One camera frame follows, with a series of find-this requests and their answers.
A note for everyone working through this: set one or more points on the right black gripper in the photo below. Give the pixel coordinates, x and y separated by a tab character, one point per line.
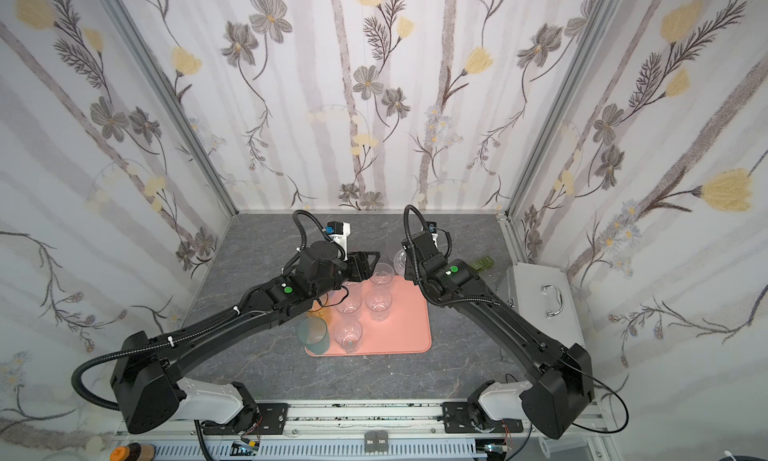
414	245

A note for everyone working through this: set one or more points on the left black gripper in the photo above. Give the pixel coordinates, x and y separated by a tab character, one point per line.
353	266

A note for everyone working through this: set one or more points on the clear faceted glass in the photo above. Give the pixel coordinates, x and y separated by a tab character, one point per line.
351	305
348	333

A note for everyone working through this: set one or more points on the frosted dotted clear cup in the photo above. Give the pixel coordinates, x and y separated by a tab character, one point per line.
379	301

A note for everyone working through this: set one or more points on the pink plastic tray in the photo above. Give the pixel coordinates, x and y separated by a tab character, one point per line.
405	330

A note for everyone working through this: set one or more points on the tall yellow plastic cup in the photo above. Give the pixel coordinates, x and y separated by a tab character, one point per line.
321	312

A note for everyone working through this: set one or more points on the tall teal plastic cup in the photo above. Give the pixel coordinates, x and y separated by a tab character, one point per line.
313	335

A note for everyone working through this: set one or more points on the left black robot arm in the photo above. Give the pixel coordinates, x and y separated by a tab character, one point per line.
148	373

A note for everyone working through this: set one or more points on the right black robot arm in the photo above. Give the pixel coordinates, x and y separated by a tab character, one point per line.
561	377

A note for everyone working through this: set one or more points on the small green object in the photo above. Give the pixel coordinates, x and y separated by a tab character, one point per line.
482	264

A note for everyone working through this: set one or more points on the grey metal case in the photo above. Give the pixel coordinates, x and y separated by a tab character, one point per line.
542	296

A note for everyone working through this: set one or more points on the clear plastic beaker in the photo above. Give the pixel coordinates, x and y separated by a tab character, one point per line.
566	448

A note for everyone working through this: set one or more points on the orange black bottle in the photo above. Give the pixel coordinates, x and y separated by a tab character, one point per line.
133	452

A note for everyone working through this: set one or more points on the aluminium mounting rail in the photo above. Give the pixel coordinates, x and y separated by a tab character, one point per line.
434	429

